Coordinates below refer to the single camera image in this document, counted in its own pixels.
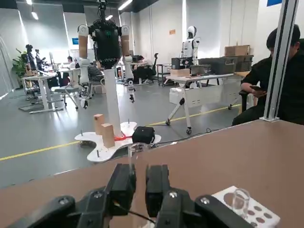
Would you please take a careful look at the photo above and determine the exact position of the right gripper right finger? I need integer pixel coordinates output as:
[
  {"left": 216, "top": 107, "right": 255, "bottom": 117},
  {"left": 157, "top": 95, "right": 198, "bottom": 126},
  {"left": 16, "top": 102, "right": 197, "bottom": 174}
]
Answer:
[{"left": 145, "top": 164, "right": 255, "bottom": 228}]

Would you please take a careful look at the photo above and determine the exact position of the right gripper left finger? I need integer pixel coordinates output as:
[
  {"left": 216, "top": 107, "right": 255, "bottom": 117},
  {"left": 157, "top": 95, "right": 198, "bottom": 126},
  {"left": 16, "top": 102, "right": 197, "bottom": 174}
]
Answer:
[{"left": 7, "top": 163, "right": 137, "bottom": 228}]

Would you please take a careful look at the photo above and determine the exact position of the clear glass test tube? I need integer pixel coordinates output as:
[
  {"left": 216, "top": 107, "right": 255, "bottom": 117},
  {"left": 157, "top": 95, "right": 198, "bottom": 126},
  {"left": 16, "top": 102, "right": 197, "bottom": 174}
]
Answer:
[
  {"left": 127, "top": 142, "right": 149, "bottom": 214},
  {"left": 231, "top": 187, "right": 251, "bottom": 218}
]

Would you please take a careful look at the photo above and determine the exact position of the white test tube rack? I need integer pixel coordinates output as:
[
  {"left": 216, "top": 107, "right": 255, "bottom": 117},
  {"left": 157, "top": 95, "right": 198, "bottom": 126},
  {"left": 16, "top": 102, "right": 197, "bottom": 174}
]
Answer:
[{"left": 211, "top": 185, "right": 281, "bottom": 228}]

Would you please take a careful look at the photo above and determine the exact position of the wooden block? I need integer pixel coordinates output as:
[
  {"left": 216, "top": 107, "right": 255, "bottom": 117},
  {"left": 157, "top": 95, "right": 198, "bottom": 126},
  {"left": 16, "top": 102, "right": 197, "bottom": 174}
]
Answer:
[
  {"left": 101, "top": 123, "right": 115, "bottom": 148},
  {"left": 93, "top": 114, "right": 105, "bottom": 136}
]

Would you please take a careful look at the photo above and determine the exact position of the small black case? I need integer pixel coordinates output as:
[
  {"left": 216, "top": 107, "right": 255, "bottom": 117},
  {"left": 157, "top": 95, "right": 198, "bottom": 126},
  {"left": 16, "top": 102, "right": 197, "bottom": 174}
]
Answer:
[{"left": 132, "top": 126, "right": 155, "bottom": 145}]

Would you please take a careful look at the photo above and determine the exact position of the white stand leg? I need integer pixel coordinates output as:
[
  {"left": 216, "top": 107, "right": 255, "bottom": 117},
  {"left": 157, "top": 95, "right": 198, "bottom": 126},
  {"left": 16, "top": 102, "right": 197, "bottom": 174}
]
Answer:
[{"left": 165, "top": 97, "right": 186, "bottom": 126}]

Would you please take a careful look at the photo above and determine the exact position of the white work table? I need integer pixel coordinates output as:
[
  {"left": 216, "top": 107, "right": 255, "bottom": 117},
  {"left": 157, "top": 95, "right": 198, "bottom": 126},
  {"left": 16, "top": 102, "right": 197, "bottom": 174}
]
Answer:
[{"left": 165, "top": 72, "right": 245, "bottom": 135}]

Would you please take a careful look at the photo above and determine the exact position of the white office chair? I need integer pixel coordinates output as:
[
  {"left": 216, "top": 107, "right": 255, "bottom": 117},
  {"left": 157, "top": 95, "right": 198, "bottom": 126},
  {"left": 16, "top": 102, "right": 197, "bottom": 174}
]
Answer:
[{"left": 54, "top": 67, "right": 83, "bottom": 110}]

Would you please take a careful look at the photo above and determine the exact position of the flat cardboard box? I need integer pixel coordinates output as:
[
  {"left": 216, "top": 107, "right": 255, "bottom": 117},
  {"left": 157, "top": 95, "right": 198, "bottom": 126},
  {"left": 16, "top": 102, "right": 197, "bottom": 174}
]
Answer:
[{"left": 170, "top": 68, "right": 190, "bottom": 77}]

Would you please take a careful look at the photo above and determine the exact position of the white office desk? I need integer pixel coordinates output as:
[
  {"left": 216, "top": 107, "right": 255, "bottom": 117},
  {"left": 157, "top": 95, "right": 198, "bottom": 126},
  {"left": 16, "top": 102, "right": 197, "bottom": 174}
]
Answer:
[{"left": 19, "top": 71, "right": 65, "bottom": 114}]

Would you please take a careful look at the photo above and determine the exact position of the person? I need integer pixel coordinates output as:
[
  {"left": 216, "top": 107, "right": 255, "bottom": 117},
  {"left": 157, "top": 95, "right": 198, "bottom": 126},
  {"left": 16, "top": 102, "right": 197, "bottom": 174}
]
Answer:
[
  {"left": 231, "top": 23, "right": 304, "bottom": 126},
  {"left": 67, "top": 56, "right": 77, "bottom": 70},
  {"left": 138, "top": 55, "right": 153, "bottom": 65}
]

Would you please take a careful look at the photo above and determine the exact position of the dark grey storage crate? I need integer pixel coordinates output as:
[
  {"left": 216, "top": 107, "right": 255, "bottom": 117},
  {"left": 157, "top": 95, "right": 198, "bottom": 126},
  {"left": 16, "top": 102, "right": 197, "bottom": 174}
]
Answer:
[{"left": 198, "top": 56, "right": 238, "bottom": 74}]

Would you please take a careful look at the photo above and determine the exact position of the black humanoid robot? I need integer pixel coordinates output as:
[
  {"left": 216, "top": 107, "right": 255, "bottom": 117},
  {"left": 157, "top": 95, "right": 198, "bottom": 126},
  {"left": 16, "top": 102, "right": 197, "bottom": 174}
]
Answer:
[{"left": 77, "top": 0, "right": 137, "bottom": 110}]

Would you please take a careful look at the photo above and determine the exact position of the white humanoid robot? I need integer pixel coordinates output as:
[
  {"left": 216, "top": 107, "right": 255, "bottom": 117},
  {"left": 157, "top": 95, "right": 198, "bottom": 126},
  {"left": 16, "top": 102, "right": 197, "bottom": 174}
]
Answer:
[{"left": 180, "top": 25, "right": 202, "bottom": 66}]

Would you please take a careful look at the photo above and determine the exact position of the green potted plant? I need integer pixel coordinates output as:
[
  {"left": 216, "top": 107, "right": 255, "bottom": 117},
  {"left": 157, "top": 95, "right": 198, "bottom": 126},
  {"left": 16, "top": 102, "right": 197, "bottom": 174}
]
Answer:
[{"left": 11, "top": 48, "right": 28, "bottom": 76}]

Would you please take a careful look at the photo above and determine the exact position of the large cardboard box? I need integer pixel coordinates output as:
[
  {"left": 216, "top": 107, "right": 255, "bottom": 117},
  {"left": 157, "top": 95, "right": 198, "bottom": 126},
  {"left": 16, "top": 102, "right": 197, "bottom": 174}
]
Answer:
[{"left": 224, "top": 44, "right": 251, "bottom": 57}]

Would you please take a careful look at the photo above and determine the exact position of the thin black gripper wire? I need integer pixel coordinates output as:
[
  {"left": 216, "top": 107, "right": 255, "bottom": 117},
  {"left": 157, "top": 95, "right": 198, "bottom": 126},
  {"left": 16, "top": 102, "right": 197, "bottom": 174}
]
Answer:
[{"left": 114, "top": 201, "right": 156, "bottom": 224}]

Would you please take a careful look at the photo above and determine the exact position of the white pedestal base plate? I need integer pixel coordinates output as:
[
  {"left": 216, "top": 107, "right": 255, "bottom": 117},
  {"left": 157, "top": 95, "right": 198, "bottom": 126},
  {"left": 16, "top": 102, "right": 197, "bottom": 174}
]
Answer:
[{"left": 74, "top": 121, "right": 162, "bottom": 163}]

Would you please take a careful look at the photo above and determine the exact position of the white pedestal column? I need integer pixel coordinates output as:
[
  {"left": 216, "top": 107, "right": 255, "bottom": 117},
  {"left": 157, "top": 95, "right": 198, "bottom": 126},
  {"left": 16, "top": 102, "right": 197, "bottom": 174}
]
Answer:
[{"left": 104, "top": 68, "right": 122, "bottom": 137}]

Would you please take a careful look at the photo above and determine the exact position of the aluminium frame post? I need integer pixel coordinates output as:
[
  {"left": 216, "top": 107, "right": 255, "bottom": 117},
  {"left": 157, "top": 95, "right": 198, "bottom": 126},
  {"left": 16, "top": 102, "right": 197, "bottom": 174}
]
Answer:
[{"left": 259, "top": 0, "right": 300, "bottom": 122}]

